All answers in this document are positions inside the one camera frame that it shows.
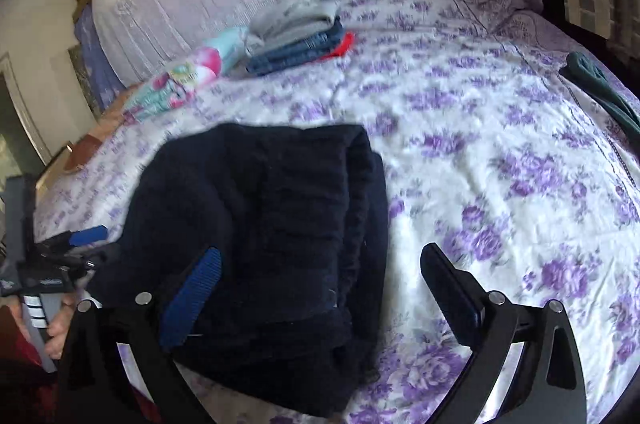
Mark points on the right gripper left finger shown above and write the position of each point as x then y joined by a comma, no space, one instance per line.
121,370

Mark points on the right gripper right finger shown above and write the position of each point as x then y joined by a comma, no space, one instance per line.
547,386

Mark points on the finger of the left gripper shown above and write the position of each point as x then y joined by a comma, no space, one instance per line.
68,240

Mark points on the dark navy pants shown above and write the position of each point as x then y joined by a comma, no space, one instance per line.
299,218

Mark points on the person left hand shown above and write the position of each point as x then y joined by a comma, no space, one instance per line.
57,329

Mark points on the blue patterned cloth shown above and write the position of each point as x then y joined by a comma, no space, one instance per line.
103,82

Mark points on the teal pink floral folded quilt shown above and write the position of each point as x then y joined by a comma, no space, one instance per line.
180,81

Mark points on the purple floral bedspread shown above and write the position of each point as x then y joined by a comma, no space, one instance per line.
515,173

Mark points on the blue folded jeans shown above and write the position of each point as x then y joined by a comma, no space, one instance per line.
297,53

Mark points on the grey folded garment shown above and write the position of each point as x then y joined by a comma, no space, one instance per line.
289,21

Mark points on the dark green garment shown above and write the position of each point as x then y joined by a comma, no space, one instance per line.
588,77

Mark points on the red folded garment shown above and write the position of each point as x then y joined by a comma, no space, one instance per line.
342,48

